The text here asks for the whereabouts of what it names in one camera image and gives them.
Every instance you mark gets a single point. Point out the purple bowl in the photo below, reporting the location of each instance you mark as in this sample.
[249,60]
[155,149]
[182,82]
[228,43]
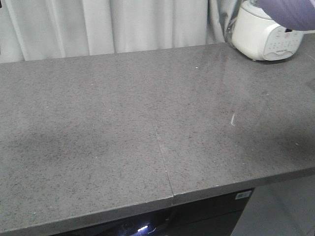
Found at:
[291,14]

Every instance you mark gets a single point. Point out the black disinfection cabinet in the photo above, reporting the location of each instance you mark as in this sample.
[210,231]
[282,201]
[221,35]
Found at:
[216,216]

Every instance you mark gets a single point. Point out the white curtain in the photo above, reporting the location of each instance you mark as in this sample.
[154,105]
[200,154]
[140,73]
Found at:
[49,29]

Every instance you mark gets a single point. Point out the grey cabinet door right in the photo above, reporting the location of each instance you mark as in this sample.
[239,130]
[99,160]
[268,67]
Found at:
[281,209]

